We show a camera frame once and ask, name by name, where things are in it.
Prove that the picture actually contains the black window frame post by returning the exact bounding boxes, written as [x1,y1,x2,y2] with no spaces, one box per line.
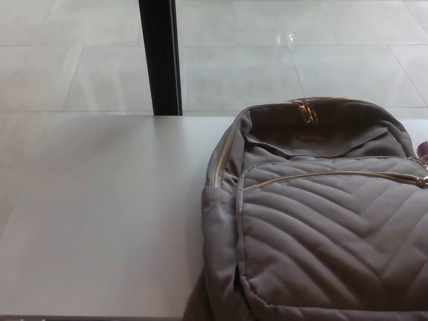
[138,0,183,117]

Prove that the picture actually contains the grey quilted backpack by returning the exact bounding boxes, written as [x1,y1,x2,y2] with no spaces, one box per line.
[191,96,428,321]

